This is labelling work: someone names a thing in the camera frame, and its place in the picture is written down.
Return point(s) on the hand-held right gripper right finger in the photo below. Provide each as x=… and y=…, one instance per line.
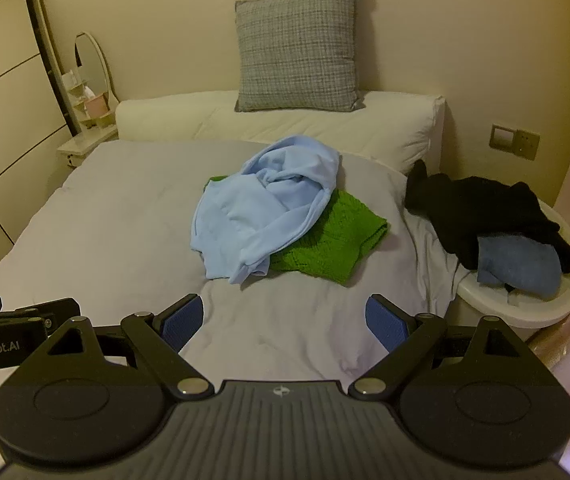
x=386, y=324

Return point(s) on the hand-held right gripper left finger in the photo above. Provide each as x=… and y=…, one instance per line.
x=184, y=324

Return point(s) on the light blue sweatshirt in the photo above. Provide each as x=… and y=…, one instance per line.
x=260, y=210

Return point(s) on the white cloth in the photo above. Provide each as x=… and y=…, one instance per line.
x=440, y=260

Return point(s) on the green knit sweater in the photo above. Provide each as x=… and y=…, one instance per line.
x=337, y=240

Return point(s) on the grey-blue garment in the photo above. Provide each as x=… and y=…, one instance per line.
x=520, y=265

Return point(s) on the black garment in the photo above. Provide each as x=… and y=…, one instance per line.
x=485, y=212

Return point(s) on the white round side table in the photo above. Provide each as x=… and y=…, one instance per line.
x=540, y=310

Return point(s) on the white nightstand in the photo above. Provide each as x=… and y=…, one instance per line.
x=82, y=147

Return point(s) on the cream wardrobe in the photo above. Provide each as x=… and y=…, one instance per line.
x=0, y=110

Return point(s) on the white tiered organiser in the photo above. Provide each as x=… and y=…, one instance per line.
x=77, y=110

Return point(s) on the oval mirror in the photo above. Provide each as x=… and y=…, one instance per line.
x=92, y=67

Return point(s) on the grey plaid cushion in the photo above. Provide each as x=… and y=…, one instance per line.
x=297, y=47

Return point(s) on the wall switch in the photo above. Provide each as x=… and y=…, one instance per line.
x=502, y=136

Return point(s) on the wall socket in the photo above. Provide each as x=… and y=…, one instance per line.
x=527, y=144

